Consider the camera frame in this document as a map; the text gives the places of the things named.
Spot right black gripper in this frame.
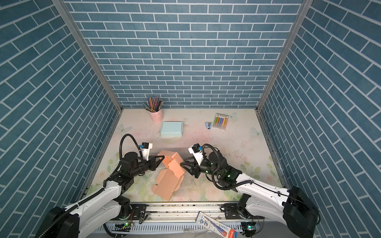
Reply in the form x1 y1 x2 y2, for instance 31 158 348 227
181 155 223 179

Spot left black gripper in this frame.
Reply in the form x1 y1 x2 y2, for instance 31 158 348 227
130 155 165 179

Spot pink paper box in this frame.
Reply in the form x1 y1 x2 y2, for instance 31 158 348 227
152 151 185 201

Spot mint green paper box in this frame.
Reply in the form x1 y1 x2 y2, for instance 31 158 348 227
160 121 183 138

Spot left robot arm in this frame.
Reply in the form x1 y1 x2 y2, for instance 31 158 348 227
36 134 165 238

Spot white red toothpaste box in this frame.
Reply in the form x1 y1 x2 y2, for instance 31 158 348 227
196 212 238 238

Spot pink pencil cup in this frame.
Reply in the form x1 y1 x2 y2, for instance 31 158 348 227
150 109 164 123

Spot clear case of markers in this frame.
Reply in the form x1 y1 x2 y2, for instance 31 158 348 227
212 113 229 131

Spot bundle of coloured pencils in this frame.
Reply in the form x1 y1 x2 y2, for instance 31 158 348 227
143 97 164 113

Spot left green circuit board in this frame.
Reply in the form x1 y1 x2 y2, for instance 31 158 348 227
113 223 133 232

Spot green circuit board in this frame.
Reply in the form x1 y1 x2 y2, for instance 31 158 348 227
113 223 133 232
240 222 258 238

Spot right green circuit board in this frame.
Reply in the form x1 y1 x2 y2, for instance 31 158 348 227
240 222 258 238

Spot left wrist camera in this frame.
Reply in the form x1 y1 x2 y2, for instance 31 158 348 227
140 142 153 161

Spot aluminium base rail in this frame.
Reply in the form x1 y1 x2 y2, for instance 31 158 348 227
106 203 267 236

